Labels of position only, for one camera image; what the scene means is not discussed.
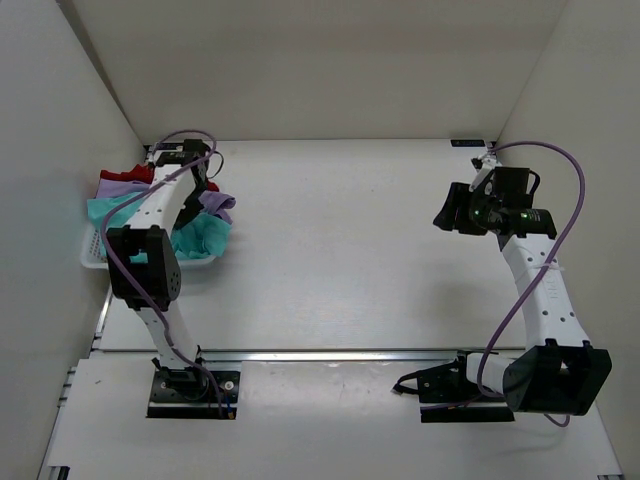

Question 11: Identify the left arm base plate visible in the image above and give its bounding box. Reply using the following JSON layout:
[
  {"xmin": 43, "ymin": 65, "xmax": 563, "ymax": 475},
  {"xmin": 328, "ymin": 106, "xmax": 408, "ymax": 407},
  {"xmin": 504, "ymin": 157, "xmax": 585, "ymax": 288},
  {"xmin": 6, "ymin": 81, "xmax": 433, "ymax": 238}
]
[{"xmin": 146, "ymin": 369, "xmax": 241, "ymax": 420}]

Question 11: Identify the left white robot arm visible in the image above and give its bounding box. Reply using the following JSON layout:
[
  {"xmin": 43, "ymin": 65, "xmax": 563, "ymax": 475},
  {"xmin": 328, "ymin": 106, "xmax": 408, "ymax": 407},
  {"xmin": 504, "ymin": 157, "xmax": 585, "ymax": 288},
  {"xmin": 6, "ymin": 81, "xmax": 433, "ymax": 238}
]
[{"xmin": 100, "ymin": 139, "xmax": 211, "ymax": 398}]

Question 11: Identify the red t shirt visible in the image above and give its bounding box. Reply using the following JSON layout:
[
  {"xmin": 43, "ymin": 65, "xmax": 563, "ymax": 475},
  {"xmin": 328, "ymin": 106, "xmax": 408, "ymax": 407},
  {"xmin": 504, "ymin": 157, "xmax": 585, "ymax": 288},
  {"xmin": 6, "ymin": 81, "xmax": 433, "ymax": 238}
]
[{"xmin": 99, "ymin": 163, "xmax": 221, "ymax": 193}]

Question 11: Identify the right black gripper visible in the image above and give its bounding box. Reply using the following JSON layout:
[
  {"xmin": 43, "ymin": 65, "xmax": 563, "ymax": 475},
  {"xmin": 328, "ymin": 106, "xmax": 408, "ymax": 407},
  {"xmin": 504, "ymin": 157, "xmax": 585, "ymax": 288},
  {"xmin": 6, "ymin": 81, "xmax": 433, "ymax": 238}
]
[{"xmin": 432, "ymin": 184, "xmax": 499, "ymax": 237}]

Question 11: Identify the lavender t shirt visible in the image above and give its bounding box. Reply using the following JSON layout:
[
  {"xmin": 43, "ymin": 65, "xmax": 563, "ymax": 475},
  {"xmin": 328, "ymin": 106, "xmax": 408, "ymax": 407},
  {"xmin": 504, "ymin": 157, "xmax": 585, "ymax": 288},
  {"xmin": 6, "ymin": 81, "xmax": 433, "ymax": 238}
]
[{"xmin": 95, "ymin": 179, "xmax": 236, "ymax": 224}]

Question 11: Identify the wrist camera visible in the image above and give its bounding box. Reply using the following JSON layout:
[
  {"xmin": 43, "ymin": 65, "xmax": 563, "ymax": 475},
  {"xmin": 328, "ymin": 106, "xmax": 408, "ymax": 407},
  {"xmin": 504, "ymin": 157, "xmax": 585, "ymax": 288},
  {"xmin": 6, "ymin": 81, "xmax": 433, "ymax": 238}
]
[
  {"xmin": 145, "ymin": 142, "xmax": 183, "ymax": 163},
  {"xmin": 471, "ymin": 151, "xmax": 501, "ymax": 173}
]

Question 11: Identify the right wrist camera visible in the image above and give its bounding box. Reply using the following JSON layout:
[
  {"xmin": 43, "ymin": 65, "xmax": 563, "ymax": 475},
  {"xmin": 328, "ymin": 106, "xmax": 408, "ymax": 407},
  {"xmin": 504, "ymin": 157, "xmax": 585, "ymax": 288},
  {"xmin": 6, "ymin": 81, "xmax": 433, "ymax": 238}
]
[{"xmin": 471, "ymin": 151, "xmax": 501, "ymax": 173}]

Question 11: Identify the aluminium rail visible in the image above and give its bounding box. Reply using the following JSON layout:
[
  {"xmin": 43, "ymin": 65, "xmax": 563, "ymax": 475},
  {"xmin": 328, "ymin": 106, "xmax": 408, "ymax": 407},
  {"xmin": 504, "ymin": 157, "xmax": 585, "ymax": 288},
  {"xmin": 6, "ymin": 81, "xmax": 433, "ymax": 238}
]
[{"xmin": 89, "ymin": 348, "xmax": 531, "ymax": 365}]

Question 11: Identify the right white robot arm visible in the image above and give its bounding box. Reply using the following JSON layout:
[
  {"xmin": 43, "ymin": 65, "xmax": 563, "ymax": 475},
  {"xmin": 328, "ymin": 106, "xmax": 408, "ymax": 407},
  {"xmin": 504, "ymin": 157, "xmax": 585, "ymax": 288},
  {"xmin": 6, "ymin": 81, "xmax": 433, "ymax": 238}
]
[{"xmin": 433, "ymin": 165, "xmax": 612, "ymax": 416}]

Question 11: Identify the teal t shirt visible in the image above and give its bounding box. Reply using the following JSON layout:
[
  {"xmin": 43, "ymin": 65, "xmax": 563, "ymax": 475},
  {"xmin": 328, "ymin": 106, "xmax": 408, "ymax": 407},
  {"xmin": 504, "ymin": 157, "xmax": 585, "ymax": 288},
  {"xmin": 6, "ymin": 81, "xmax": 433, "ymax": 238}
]
[{"xmin": 87, "ymin": 193, "xmax": 232, "ymax": 260}]

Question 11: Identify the right black corner label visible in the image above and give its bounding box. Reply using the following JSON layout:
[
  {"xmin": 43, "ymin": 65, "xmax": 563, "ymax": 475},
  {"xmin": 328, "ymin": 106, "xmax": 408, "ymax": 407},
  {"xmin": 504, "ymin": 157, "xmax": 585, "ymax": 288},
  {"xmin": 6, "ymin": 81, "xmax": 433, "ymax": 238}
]
[{"xmin": 450, "ymin": 139, "xmax": 486, "ymax": 148}]

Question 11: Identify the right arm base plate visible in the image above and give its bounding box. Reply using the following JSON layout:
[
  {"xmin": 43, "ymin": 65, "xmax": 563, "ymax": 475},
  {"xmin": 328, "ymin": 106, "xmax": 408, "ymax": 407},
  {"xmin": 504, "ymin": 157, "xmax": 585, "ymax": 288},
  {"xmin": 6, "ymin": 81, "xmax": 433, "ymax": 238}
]
[{"xmin": 392, "ymin": 364, "xmax": 515, "ymax": 424}]

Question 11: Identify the white plastic basket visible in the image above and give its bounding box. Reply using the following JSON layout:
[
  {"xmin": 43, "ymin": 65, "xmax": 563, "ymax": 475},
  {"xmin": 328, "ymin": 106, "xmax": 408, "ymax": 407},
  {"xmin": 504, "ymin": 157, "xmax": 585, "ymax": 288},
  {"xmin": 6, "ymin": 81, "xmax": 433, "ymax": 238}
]
[{"xmin": 79, "ymin": 223, "xmax": 216, "ymax": 270}]

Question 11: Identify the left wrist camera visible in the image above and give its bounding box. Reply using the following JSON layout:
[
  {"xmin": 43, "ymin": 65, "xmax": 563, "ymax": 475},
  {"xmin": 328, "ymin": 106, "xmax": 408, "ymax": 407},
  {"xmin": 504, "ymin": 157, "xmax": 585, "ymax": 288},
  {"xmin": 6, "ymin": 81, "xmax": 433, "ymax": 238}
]
[{"xmin": 145, "ymin": 142, "xmax": 183, "ymax": 163}]

